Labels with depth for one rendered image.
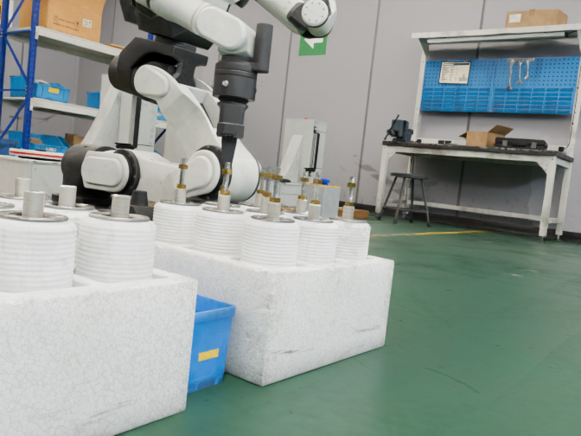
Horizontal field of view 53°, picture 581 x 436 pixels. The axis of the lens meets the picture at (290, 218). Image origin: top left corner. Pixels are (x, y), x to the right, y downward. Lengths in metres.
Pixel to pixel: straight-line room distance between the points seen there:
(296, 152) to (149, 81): 3.24
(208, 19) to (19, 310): 0.76
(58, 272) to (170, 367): 0.20
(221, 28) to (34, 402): 0.80
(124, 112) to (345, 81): 3.99
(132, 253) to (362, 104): 6.24
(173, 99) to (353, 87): 5.48
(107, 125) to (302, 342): 2.67
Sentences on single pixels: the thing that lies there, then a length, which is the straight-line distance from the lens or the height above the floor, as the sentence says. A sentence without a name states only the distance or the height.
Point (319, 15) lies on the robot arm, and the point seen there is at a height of 0.80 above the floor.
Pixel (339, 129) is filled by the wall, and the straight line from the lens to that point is 7.01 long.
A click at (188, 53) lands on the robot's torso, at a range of 1.70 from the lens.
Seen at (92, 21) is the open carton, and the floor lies 1.67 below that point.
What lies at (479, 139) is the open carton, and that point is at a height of 0.84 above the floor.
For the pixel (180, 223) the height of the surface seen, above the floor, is 0.22.
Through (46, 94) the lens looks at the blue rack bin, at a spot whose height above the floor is 0.84.
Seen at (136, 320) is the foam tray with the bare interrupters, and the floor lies 0.14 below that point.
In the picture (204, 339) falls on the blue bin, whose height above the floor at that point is 0.08.
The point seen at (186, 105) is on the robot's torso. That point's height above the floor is 0.48.
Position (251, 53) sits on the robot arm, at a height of 0.57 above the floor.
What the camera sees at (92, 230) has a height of 0.24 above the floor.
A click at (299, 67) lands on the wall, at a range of 7.48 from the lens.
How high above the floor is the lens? 0.33
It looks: 4 degrees down
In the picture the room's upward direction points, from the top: 6 degrees clockwise
